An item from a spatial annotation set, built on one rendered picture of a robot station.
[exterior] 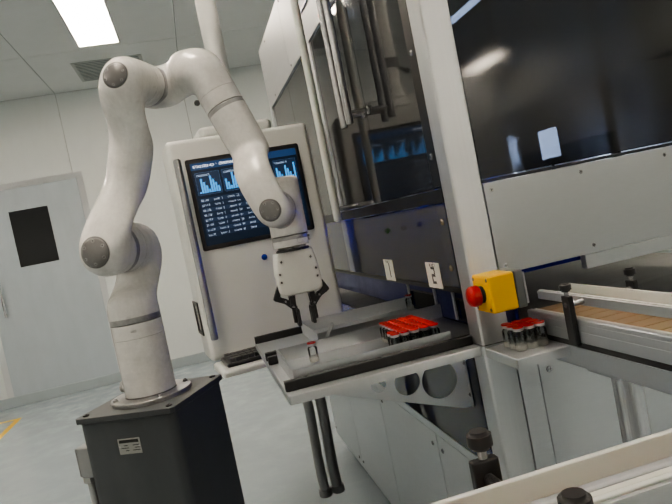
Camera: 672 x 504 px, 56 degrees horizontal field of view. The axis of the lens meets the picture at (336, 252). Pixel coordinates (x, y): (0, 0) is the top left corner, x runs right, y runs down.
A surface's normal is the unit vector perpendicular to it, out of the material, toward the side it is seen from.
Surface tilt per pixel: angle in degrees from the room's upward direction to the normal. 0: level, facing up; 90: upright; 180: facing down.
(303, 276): 94
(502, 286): 90
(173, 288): 90
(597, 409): 90
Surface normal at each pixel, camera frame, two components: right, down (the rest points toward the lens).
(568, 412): 0.22, 0.00
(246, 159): -0.47, -0.56
